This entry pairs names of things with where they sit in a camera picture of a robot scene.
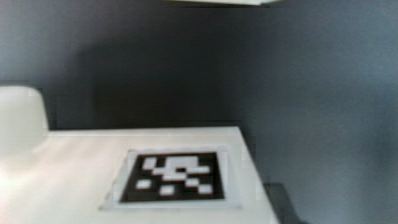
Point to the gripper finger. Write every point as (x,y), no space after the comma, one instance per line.
(283,204)

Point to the white front drawer with knob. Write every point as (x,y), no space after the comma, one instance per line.
(138,176)

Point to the white drawer housing box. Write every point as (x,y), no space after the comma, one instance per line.
(232,2)

